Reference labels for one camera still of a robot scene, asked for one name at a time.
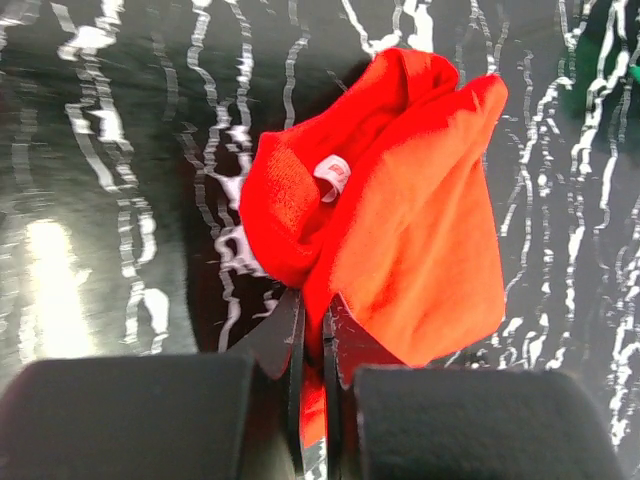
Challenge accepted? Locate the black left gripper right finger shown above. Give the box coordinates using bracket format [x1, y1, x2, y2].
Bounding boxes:
[323, 296, 624, 479]

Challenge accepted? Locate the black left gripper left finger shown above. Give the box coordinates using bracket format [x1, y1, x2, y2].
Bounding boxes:
[1, 290, 306, 479]

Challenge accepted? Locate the red t shirt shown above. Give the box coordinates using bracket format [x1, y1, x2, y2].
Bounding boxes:
[239, 48, 508, 446]

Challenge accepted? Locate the black marbled table mat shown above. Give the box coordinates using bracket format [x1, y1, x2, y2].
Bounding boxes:
[1, 1, 639, 479]

